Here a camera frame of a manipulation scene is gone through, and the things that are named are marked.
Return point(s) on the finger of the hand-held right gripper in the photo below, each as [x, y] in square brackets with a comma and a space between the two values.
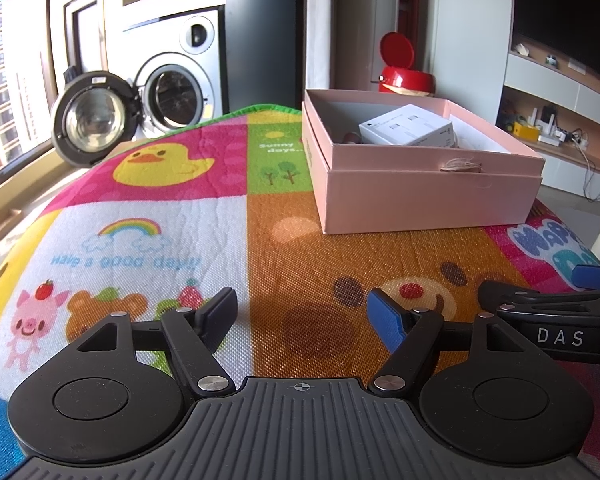
[597, 276]
[530, 299]

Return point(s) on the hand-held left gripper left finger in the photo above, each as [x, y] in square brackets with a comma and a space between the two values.
[220, 315]

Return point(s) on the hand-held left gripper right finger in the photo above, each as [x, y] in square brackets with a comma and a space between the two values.
[386, 320]

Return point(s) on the pink cardboard box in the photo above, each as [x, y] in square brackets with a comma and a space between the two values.
[420, 200]

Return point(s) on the white printed box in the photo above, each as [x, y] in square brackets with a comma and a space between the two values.
[405, 127]

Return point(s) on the colourful cartoon play mat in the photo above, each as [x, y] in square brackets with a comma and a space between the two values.
[155, 210]

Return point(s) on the brown twine bundle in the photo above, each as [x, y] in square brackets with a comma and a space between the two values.
[460, 165]

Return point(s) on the white router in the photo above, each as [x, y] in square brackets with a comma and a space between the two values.
[547, 127]

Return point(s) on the yellow toy truck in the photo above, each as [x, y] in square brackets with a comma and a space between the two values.
[522, 129]

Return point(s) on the white cabinet unit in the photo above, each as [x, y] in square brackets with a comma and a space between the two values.
[530, 75]

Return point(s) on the beige trash bag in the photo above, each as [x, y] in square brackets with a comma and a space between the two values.
[410, 91]

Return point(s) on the round washing machine door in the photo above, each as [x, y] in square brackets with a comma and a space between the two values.
[92, 120]

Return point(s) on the white tissue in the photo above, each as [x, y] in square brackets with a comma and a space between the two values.
[522, 50]

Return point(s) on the red trash bin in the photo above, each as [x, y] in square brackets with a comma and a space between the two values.
[405, 67]

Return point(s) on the black television screen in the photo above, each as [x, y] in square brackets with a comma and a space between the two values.
[565, 10]

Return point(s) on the silver washing machine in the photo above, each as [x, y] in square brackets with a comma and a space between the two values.
[190, 45]

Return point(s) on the dark cloth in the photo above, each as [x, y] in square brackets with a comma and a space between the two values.
[71, 74]

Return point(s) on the dark tall cabinet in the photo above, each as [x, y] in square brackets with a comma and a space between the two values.
[265, 35]

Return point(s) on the dark framed panel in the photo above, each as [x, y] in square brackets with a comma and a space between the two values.
[67, 30]

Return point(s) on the black window frame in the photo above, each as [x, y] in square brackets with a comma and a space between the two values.
[44, 60]

